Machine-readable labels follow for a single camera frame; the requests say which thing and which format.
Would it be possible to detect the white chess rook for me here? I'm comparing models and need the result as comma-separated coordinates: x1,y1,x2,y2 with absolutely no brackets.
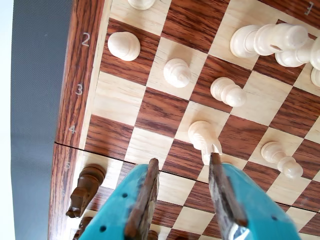
127,0,156,11

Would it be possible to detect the white chess pawn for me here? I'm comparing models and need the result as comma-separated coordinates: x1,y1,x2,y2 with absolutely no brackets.
210,76,247,108
260,141,304,180
163,58,192,89
107,31,141,62

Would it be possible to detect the dark brown chess knight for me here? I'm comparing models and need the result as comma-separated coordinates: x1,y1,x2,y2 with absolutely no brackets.
65,163,107,220

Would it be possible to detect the grey textured mat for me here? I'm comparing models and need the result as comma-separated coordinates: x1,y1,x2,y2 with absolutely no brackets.
9,0,75,240

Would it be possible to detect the white chess bishop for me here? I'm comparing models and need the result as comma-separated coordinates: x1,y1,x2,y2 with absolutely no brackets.
229,23,310,59

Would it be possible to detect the white chess knight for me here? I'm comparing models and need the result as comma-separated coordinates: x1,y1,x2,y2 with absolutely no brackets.
187,120,223,166

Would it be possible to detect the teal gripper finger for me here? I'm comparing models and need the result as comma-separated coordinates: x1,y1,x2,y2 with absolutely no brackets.
77,157,160,240
208,153,305,240

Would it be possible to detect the wooden folding chess board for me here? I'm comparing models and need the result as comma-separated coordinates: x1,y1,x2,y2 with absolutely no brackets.
47,0,320,240

